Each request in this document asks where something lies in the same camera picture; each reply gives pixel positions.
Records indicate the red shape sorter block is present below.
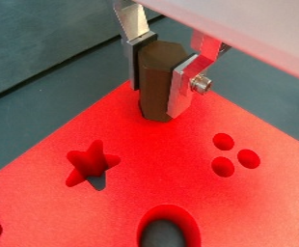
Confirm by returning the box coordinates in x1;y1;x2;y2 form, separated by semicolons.
0;85;299;247

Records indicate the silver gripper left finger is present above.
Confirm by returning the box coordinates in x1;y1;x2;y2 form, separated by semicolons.
113;0;158;90

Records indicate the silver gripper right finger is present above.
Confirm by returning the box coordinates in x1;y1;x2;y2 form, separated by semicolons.
167;30;230;119

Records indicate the dark hexagonal prism peg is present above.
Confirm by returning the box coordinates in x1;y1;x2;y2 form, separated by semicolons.
138;41;193;123

